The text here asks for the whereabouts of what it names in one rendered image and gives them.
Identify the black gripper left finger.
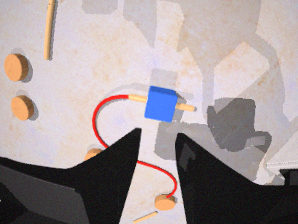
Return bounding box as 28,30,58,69
0,128,142,224

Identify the blue cube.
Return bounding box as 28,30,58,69
144,85,178,123

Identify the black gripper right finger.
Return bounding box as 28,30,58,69
176,132,298,224

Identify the red string with wooden stick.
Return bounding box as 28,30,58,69
92,93,194,198

